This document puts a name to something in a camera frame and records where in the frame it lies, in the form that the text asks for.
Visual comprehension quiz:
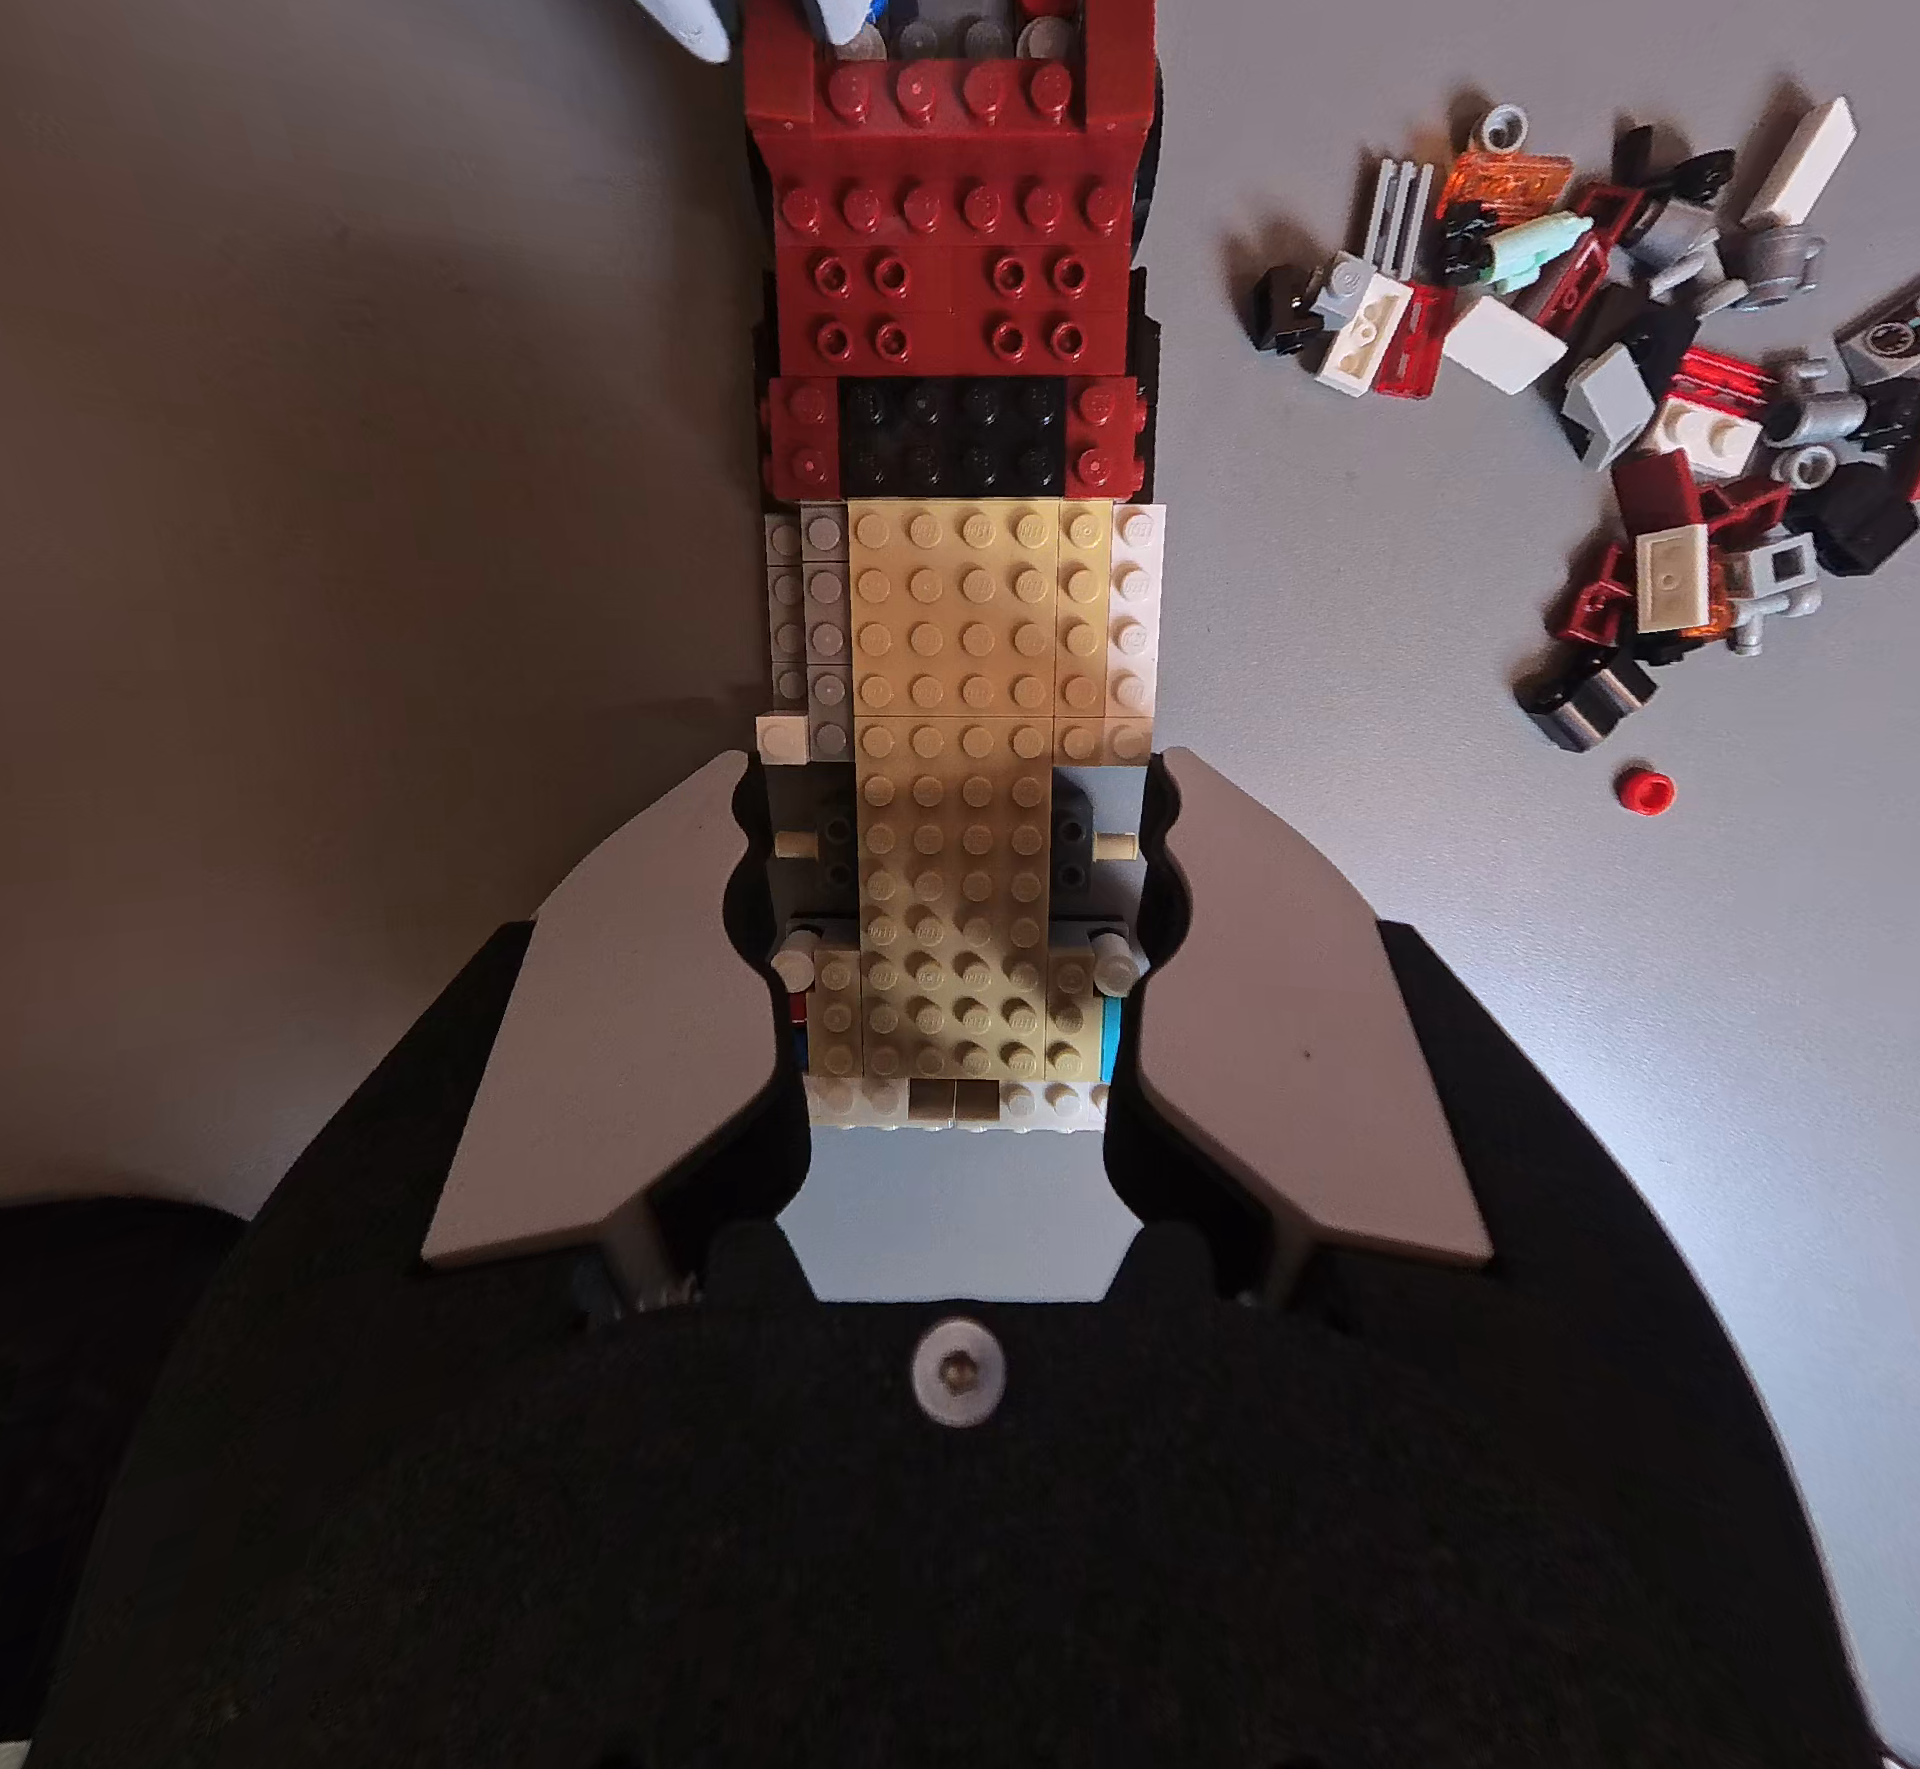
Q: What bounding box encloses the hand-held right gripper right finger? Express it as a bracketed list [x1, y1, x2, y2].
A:
[1103, 748, 1494, 1308]

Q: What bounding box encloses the toy brick model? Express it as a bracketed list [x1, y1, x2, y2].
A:
[739, 0, 1174, 1138]

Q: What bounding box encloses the heap of toy bricks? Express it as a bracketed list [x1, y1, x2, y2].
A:
[1245, 87, 1920, 757]

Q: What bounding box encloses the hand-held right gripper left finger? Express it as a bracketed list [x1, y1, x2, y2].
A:
[423, 748, 789, 1308]

